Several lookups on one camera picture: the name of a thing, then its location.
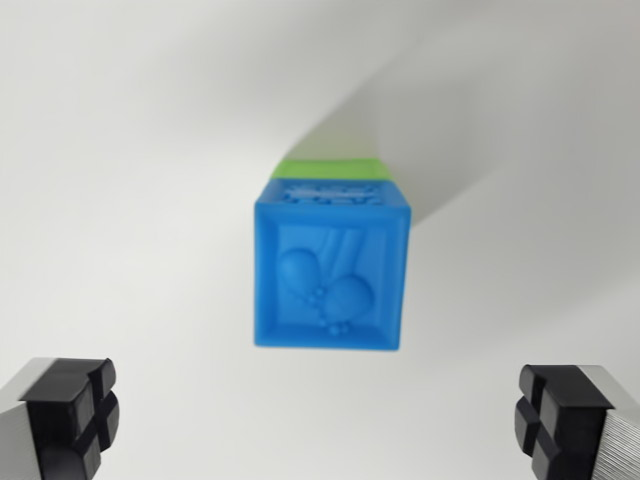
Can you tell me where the black padded gripper right finger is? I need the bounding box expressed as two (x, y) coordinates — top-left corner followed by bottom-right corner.
(512, 362), (640, 480)

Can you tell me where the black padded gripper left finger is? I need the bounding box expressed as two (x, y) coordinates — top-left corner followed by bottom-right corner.
(0, 356), (122, 480)

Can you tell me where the blue rubber embossed toy cube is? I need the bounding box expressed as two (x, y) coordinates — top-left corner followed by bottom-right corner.
(251, 178), (414, 353)

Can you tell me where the green rubber embossed toy cube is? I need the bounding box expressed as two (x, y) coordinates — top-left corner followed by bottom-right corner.
(269, 155), (393, 183)

